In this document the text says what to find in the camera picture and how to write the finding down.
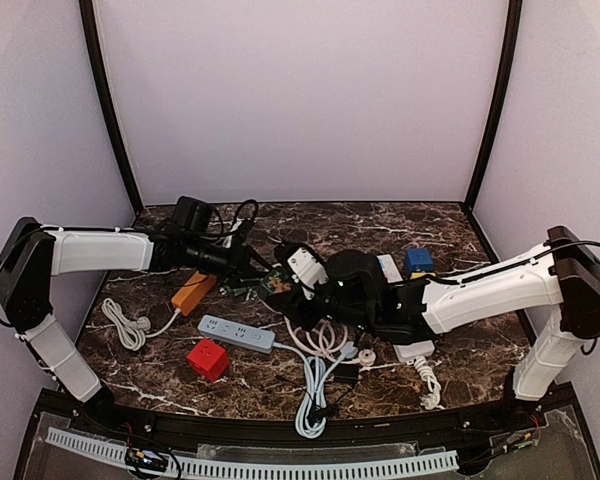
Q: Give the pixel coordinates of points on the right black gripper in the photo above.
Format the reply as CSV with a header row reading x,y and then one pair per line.
x,y
294,293

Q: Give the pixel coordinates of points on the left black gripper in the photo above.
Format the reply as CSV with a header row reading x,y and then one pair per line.
x,y
238,252

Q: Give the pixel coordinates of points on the green plug adapter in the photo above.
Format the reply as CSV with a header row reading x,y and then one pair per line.
x,y
234,292

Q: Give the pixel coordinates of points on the white power strip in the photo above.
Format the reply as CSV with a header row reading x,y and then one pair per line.
x,y
405,353

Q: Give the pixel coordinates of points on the yellow cube socket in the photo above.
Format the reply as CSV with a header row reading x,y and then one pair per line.
x,y
419,274

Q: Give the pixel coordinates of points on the blue cube socket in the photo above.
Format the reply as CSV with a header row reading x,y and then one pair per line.
x,y
418,260

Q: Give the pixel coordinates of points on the black plug adapter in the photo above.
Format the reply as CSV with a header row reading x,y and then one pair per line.
x,y
346,374

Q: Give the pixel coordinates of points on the light blue power strip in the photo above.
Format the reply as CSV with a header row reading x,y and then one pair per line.
x,y
237,334

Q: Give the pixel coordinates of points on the red cube socket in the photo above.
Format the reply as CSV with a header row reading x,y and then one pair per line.
x,y
209,360

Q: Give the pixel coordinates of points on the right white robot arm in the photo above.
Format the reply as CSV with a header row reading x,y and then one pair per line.
x,y
350,288

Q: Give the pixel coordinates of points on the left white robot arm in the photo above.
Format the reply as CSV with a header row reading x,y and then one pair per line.
x,y
35,253

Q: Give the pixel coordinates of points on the orange power strip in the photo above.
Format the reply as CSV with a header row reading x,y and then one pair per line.
x,y
193,292

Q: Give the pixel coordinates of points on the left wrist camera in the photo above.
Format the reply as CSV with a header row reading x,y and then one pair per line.
x,y
191,215

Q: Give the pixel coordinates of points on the white slotted cable duct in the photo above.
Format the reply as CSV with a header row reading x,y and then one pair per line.
x,y
183,467

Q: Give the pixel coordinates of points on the left black frame post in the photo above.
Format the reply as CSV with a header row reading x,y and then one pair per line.
x,y
108,110

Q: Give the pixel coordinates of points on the black frame post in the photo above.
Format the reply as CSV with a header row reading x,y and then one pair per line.
x,y
506,58
108,110

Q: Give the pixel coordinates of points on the right black frame post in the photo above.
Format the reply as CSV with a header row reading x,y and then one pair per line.
x,y
506,58

